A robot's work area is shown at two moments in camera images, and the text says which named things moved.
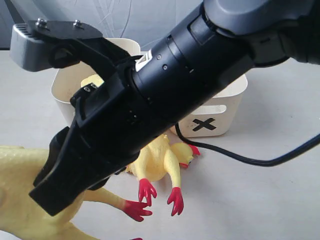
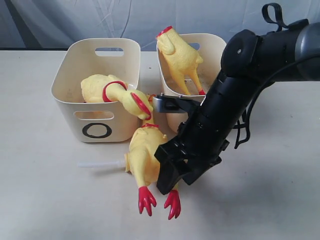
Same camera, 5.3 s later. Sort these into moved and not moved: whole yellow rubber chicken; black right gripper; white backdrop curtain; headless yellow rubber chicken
Moved: headless yellow rubber chicken; black right gripper
Not moved: whole yellow rubber chicken; white backdrop curtain
